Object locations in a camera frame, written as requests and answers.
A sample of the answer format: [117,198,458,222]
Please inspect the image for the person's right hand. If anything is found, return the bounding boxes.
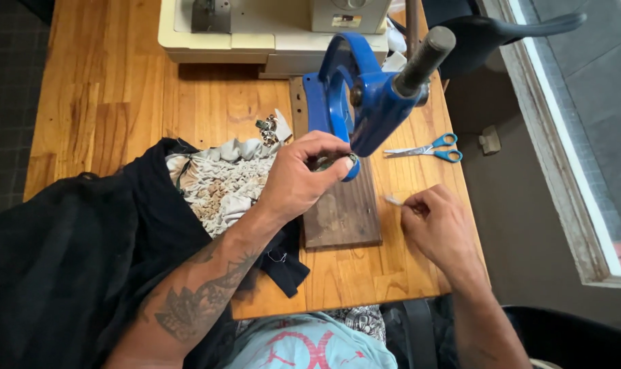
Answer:
[400,184,476,281]

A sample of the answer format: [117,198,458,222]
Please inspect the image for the person's left hand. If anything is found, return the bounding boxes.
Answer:
[258,130,361,227]

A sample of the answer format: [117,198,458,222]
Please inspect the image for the dark green fabric strap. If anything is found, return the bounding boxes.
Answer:
[309,152,357,173]

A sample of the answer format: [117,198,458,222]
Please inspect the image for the dark wooden base board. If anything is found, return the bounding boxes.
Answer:
[289,76,383,252]

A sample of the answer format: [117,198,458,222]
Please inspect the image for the small grey block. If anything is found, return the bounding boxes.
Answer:
[478,125,502,156]

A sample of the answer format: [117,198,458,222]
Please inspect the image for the blue hand press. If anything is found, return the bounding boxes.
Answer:
[302,26,457,183]

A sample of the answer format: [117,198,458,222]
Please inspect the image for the patterned shorts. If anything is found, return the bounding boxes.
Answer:
[325,305,388,343]

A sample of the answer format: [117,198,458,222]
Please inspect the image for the white paper piece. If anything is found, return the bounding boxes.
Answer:
[273,108,294,142]

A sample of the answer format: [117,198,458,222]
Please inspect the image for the white cloth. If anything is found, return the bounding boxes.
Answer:
[381,19,409,73]

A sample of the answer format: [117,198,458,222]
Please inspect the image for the pile of metal snaps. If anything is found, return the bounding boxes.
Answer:
[255,115,281,148]

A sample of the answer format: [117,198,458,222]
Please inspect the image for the black chair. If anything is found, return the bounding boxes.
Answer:
[422,0,588,81]

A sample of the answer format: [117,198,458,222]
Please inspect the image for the brown wooden pole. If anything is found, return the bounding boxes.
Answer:
[406,0,420,58]

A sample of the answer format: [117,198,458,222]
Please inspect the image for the light blue printed shirt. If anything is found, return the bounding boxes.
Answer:
[222,312,398,369]

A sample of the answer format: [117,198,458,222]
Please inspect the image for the grey smocked fabric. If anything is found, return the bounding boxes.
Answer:
[165,137,292,240]

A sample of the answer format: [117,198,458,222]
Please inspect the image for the black seat edge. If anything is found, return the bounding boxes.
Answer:
[501,305,621,369]

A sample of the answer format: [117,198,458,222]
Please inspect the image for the cream sewing machine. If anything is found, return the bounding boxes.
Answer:
[158,0,393,79]

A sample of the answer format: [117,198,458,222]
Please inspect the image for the black garment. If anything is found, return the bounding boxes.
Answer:
[0,137,311,369]

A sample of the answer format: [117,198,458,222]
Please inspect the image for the blue handled scissors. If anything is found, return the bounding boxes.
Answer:
[383,132,464,164]

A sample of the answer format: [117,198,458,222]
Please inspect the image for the black strap bag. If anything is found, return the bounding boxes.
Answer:
[380,297,457,369]

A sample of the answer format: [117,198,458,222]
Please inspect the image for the weathered window frame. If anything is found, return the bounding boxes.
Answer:
[478,0,621,291]

